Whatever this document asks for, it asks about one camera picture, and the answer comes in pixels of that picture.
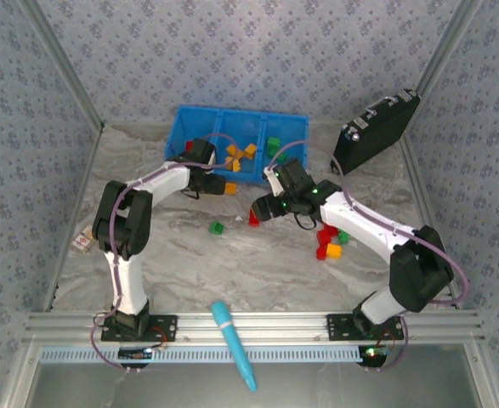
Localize blue three-compartment plastic bin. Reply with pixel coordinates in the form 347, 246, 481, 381
165, 105, 310, 186

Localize black hard carrying case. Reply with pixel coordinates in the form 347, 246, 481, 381
332, 88, 422, 175

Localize light blue marker pen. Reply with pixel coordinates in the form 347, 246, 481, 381
210, 300, 258, 393

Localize small controller circuit board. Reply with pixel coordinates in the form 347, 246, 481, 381
117, 347, 155, 361
358, 346, 390, 366

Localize grey metal base panel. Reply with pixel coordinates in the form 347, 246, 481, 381
30, 360, 486, 408

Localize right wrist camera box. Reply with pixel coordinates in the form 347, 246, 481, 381
264, 158, 316, 190

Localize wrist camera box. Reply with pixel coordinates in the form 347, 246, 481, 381
264, 158, 316, 190
187, 138, 217, 167

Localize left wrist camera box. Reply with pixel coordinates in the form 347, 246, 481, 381
187, 138, 217, 167

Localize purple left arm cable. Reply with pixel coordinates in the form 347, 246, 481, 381
89, 133, 240, 375

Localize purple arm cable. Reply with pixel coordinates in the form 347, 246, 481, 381
89, 133, 240, 375
268, 139, 471, 375

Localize aluminium table side rail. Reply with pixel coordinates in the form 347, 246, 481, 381
400, 131, 462, 311
43, 127, 105, 314

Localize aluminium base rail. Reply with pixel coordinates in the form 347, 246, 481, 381
21, 312, 486, 345

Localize slotted grey cable duct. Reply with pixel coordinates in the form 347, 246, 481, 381
40, 344, 386, 365

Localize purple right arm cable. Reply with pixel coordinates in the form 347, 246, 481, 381
268, 139, 471, 375

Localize aluminium frame corner post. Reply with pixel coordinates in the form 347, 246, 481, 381
17, 0, 105, 131
414, 0, 484, 97

